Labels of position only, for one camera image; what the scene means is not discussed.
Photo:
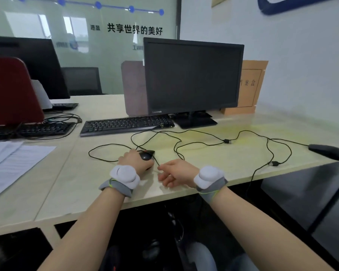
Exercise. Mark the person's right hand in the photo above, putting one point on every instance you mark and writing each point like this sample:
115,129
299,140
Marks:
180,173

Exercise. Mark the white desk stand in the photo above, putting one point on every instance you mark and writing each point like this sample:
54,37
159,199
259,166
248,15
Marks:
41,95

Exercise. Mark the person's left forearm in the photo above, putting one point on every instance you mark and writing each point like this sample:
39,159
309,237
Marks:
82,237

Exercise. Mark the printed glass partition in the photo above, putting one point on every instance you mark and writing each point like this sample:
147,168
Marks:
101,53

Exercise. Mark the grey felt divider panel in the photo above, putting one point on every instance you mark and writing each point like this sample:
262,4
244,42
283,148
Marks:
134,87

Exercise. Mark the black office chair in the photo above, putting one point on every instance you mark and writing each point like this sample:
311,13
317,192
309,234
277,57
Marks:
82,80

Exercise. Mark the pale wooden table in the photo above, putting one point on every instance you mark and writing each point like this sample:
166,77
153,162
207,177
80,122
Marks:
22,211
101,189

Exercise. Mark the person's left leg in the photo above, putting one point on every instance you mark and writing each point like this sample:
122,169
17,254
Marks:
200,259

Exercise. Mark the beige wall notice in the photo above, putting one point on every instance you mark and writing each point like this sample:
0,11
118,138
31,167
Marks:
219,1

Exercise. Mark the person's right leg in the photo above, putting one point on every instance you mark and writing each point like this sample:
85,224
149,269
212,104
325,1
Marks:
240,265

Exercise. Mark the grey table side panel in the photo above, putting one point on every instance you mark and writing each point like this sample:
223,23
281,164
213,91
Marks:
299,189

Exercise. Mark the person's left hand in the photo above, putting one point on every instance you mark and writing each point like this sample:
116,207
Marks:
132,160

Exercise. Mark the black metal table frame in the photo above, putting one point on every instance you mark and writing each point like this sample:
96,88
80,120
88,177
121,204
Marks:
329,212

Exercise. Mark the person's right forearm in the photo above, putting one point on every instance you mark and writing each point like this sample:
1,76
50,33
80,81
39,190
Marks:
257,231

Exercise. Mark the black computer monitor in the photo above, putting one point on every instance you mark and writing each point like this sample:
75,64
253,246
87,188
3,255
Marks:
192,76
39,67

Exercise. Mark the brown cardboard file box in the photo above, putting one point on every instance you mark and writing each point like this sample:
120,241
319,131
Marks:
251,81

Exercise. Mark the blue framed wall board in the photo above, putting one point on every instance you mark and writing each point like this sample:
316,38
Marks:
267,9

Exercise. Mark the person's leg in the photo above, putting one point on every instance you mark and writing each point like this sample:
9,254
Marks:
240,265
200,259

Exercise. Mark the thin black keyboard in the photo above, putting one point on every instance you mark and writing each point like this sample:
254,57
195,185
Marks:
65,106

